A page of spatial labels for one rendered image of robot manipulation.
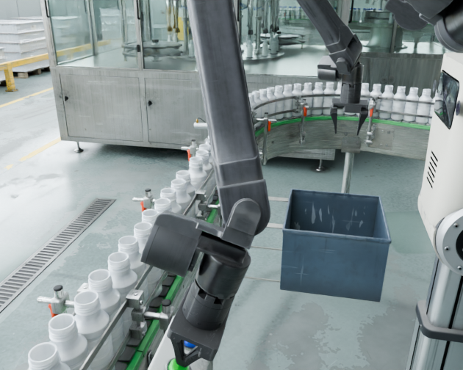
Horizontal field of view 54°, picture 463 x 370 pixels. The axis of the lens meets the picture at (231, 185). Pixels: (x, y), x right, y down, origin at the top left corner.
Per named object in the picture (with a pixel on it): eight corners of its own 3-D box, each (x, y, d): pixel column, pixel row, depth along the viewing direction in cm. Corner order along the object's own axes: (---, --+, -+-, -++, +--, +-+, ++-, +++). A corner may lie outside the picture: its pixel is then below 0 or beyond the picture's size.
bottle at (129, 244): (115, 306, 95) (107, 237, 88) (143, 297, 97) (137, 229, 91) (125, 323, 90) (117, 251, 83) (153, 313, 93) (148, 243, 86)
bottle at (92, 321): (123, 369, 79) (114, 291, 72) (101, 396, 74) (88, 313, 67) (95, 359, 81) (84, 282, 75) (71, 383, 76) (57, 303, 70)
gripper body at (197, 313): (164, 340, 56) (181, 296, 53) (187, 291, 65) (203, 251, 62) (212, 361, 56) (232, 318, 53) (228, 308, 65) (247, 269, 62)
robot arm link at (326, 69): (346, 61, 120) (359, 38, 123) (307, 57, 127) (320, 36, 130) (353, 92, 129) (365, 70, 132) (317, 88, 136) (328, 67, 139)
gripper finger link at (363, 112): (340, 130, 140) (343, 100, 136) (364, 131, 139) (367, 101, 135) (340, 136, 134) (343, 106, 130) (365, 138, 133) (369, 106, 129)
